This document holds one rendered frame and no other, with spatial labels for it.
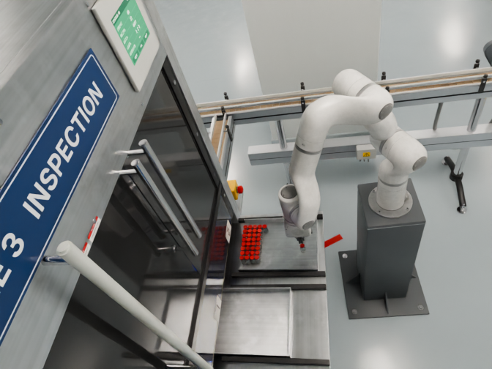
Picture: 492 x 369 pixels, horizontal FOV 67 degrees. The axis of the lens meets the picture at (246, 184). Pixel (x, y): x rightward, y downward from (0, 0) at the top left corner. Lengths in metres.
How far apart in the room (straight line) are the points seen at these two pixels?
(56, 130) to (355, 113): 0.80
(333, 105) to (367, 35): 1.63
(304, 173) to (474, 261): 1.72
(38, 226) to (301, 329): 1.11
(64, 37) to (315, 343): 1.26
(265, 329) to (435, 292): 1.33
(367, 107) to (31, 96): 0.84
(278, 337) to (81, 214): 1.00
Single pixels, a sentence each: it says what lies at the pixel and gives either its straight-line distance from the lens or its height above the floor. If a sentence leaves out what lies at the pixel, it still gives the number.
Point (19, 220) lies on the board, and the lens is 0.64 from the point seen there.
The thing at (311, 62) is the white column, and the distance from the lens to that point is 2.79.
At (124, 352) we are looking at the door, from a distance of 0.92.
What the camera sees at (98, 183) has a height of 1.85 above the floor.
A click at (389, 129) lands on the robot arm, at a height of 1.40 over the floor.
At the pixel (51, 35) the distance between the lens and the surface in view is 0.77.
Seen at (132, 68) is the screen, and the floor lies 1.91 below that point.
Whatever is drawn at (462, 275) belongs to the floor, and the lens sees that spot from 2.68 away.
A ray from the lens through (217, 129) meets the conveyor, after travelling 2.22.
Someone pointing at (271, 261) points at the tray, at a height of 0.88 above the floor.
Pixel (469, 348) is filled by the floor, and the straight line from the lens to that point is 2.52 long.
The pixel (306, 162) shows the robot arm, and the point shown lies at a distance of 1.20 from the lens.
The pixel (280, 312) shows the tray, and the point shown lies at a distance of 1.57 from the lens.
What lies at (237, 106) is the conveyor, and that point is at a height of 0.96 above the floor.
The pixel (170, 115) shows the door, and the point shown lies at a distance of 1.16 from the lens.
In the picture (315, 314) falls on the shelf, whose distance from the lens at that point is 1.55.
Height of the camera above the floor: 2.34
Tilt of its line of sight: 49 degrees down
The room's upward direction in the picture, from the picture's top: 19 degrees counter-clockwise
